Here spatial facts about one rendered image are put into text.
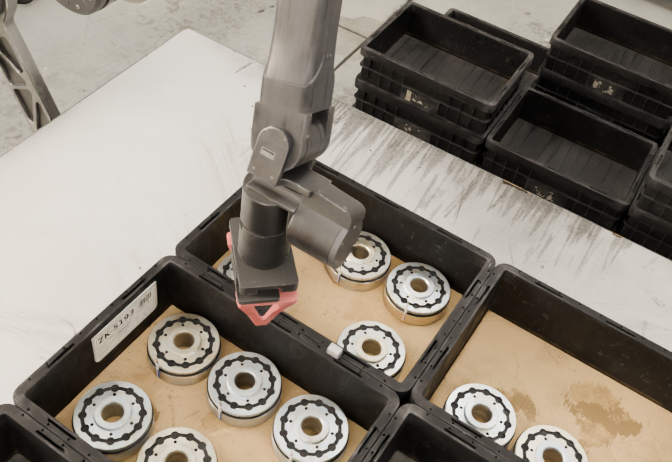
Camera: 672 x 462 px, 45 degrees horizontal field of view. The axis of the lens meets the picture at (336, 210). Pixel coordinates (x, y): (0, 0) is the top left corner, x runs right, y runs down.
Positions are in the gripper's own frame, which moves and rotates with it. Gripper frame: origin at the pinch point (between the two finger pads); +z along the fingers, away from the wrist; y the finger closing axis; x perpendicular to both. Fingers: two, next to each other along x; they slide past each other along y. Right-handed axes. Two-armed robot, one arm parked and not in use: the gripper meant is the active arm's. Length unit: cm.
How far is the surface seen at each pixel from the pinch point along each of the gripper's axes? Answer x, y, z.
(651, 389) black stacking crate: -59, -8, 20
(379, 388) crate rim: -16.0, -6.7, 13.0
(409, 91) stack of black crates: -59, 102, 54
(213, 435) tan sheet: 5.1, -5.2, 23.4
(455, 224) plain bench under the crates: -48, 40, 36
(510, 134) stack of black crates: -92, 99, 68
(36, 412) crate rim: 26.6, -4.2, 13.7
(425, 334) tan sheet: -28.7, 7.1, 22.9
